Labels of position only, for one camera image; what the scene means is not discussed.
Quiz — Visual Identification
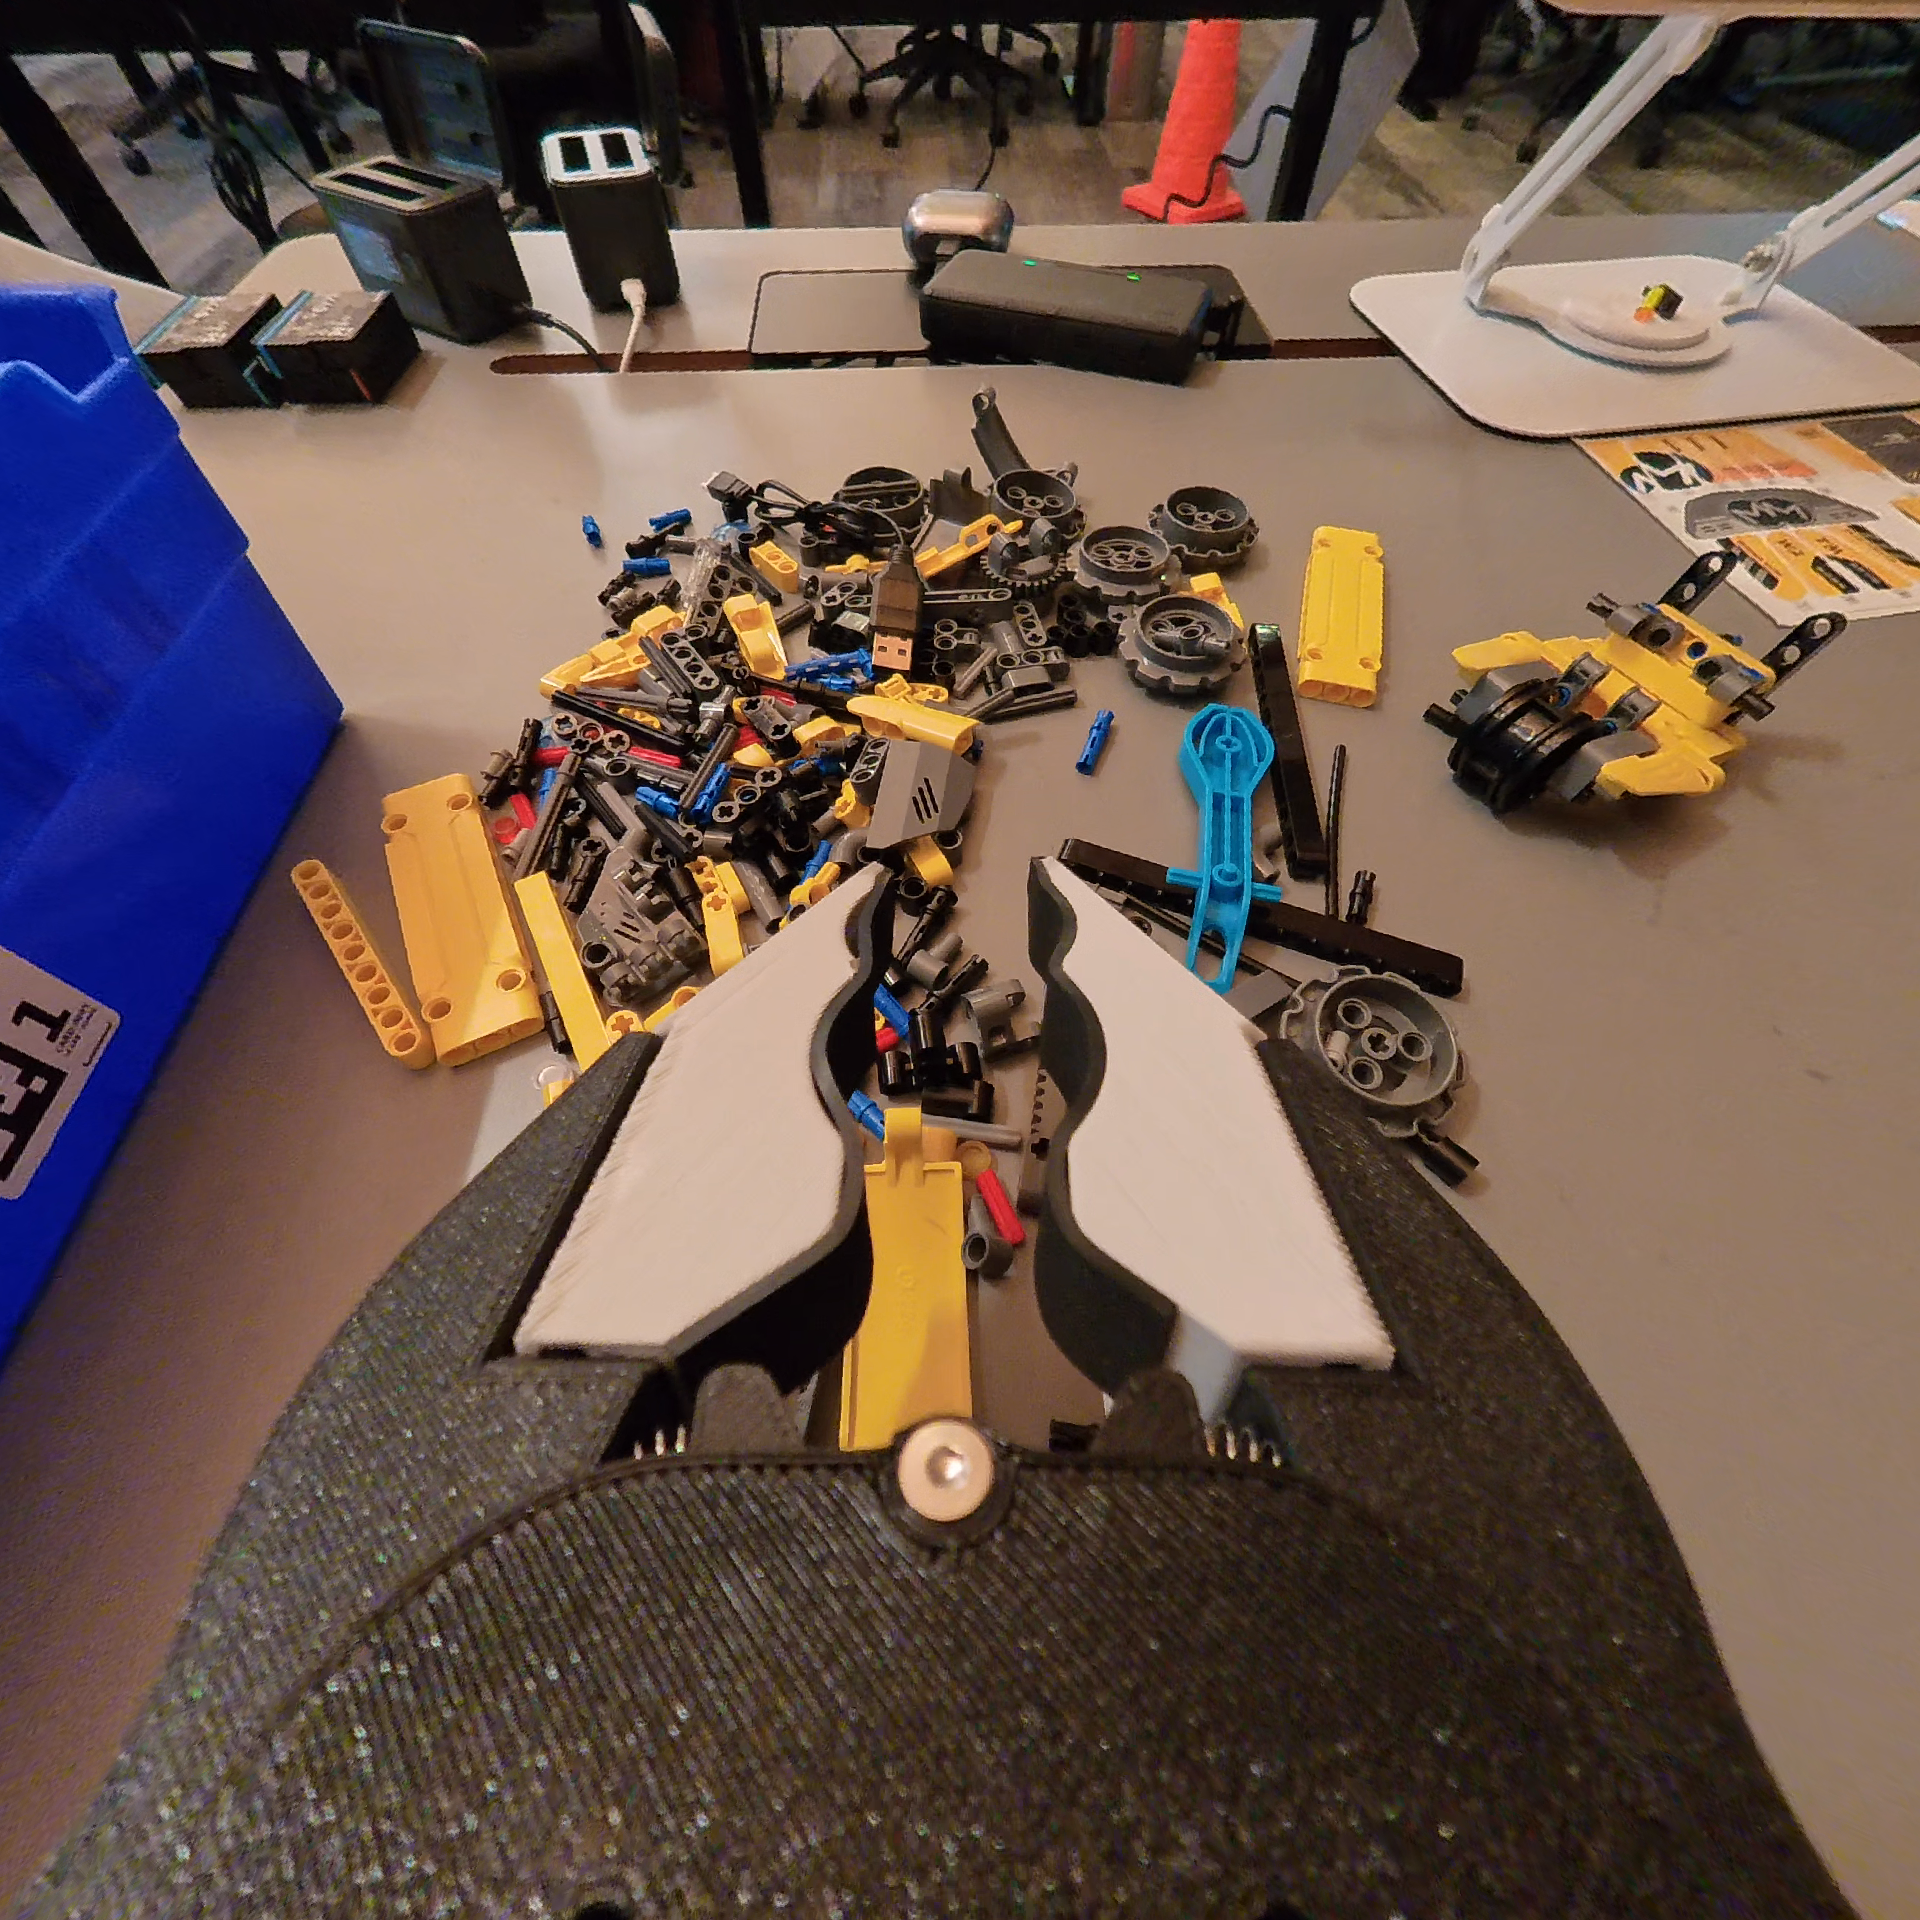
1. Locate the large grey toy wheel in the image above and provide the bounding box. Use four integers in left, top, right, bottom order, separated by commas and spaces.
1281, 967, 1466, 1130

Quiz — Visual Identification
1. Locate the blue plastic bin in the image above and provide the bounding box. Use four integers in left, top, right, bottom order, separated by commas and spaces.
0, 284, 348, 1361

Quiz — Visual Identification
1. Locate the yellow panel with tabs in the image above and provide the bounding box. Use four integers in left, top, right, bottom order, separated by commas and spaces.
835, 1105, 982, 1457

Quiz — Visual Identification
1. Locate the black charger with screen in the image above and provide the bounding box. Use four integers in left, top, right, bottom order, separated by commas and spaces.
310, 156, 538, 347

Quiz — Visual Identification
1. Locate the printed instruction sheet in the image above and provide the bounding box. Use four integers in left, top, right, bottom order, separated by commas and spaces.
1572, 418, 1920, 627

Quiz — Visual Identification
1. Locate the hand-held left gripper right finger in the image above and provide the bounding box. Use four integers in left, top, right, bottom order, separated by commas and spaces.
1027, 857, 1400, 1421

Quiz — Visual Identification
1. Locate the short yellow curved panel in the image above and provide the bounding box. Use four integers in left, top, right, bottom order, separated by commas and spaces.
1297, 524, 1392, 709

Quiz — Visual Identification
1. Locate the black desk cable cover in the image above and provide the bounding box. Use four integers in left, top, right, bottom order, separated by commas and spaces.
747, 265, 1279, 364

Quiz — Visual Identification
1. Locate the long black toy beam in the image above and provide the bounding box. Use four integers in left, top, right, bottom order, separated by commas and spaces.
1056, 839, 1466, 993

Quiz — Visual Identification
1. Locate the orange traffic cone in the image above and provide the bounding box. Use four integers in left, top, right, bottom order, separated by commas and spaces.
1120, 15, 1251, 228

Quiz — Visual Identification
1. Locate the black power bank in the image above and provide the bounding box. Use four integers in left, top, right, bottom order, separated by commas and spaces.
916, 249, 1218, 386

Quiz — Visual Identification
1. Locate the yellow beam with holes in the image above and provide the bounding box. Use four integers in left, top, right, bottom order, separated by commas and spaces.
291, 857, 439, 1067

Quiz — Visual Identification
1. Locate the black battery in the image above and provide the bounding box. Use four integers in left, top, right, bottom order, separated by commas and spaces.
132, 291, 288, 411
255, 289, 423, 409

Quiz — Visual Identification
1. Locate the small yellow toy assembly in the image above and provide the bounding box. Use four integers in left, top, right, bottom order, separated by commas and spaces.
1424, 549, 1852, 820

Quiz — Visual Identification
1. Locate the pile of toy building pieces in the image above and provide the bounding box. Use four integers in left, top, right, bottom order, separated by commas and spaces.
291, 385, 1481, 1189

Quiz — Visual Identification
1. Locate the black and white marker tag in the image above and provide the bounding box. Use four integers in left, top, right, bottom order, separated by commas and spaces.
0, 945, 124, 1203

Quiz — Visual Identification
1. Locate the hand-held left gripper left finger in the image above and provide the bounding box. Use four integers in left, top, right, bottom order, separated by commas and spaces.
514, 865, 896, 1365

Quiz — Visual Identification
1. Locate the white laptop stand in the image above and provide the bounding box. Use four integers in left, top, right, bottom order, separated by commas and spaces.
1348, 0, 1920, 441

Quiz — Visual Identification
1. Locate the black charger with slots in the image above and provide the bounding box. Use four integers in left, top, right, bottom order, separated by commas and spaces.
538, 126, 679, 318

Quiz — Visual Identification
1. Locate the light blue plastic piece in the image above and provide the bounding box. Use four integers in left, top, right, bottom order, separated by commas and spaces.
1172, 705, 1290, 997

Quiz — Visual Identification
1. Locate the long yellow curved panel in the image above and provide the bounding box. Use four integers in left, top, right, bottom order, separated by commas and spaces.
377, 771, 547, 1067

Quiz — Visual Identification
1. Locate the black usb cable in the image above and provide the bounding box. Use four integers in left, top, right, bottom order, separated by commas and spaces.
704, 470, 926, 678

